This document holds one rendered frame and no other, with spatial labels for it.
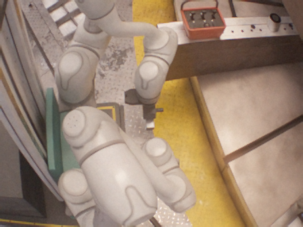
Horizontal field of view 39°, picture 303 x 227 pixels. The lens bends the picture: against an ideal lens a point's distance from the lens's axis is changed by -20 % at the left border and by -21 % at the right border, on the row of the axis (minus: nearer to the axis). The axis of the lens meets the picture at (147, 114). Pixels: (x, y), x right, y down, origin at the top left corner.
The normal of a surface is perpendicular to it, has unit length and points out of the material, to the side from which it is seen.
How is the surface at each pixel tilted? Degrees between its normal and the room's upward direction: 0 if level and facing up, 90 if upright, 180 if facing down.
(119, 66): 0
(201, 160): 0
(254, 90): 0
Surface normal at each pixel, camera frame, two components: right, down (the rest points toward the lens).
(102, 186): -0.44, -0.05
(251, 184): 0.01, -0.37
